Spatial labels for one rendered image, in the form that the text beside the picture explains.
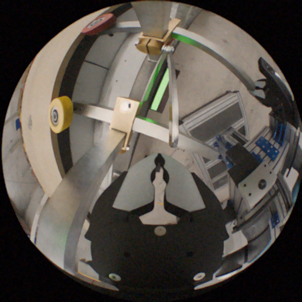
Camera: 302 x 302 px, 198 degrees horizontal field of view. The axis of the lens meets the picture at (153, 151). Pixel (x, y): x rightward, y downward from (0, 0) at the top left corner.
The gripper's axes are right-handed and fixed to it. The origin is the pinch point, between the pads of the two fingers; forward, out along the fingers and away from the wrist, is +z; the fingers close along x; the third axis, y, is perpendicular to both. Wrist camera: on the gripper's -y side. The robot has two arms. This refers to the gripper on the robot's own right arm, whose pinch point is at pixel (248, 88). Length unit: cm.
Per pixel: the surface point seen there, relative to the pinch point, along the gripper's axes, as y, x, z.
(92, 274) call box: -25, -52, -37
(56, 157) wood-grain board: -46, -39, -7
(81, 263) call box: -29, -52, -34
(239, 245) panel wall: 222, -141, -67
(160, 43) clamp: -24.9, -6.9, -3.9
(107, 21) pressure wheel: -37.8, -1.1, -8.0
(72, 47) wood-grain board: -45.6, -7.3, -7.1
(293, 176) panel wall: 234, 39, -38
